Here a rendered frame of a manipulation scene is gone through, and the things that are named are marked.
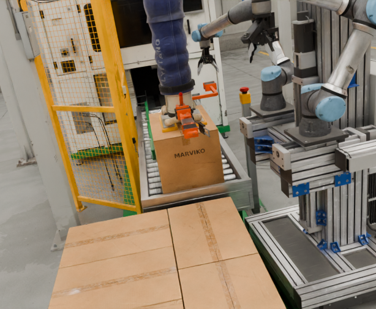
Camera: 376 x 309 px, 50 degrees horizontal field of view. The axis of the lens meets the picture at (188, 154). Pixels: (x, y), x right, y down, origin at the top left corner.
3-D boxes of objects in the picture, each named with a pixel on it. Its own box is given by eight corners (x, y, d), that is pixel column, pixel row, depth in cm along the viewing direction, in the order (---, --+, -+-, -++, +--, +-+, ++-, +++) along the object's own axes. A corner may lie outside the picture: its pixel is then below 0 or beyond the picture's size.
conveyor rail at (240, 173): (193, 112, 477) (191, 96, 470) (198, 111, 478) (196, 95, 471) (245, 206, 264) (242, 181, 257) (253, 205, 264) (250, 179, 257)
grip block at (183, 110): (175, 116, 248) (174, 107, 246) (191, 113, 249) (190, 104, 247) (176, 120, 241) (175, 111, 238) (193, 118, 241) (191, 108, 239)
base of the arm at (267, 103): (279, 102, 250) (278, 86, 246) (290, 107, 236) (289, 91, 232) (256, 106, 248) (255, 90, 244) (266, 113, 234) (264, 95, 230)
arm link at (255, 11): (261, 2, 154) (246, 3, 161) (261, 15, 156) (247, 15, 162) (275, -1, 158) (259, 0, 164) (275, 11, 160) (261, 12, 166)
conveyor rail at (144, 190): (138, 122, 473) (135, 106, 466) (143, 121, 473) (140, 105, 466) (146, 226, 260) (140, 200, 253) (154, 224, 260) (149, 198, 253)
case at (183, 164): (157, 163, 315) (148, 114, 300) (208, 154, 318) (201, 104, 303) (164, 199, 259) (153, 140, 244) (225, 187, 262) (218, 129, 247)
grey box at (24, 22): (33, 55, 292) (21, 11, 281) (41, 54, 292) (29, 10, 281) (27, 59, 274) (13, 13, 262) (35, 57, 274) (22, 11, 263)
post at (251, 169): (250, 211, 335) (239, 92, 298) (258, 209, 336) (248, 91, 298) (253, 215, 329) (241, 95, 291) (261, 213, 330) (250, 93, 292)
